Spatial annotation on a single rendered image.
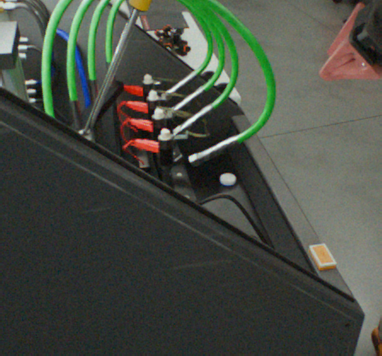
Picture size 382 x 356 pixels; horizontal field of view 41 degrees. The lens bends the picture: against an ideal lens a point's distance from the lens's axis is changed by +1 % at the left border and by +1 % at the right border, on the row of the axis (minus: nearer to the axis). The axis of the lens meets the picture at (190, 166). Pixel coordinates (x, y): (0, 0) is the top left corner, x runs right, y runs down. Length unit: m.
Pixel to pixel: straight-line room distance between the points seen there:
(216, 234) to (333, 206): 1.98
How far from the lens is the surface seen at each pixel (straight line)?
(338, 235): 2.45
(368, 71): 0.69
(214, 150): 0.86
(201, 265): 0.68
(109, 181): 0.57
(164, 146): 0.95
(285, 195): 1.08
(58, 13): 0.82
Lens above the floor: 1.61
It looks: 35 degrees down
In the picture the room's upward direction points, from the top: straight up
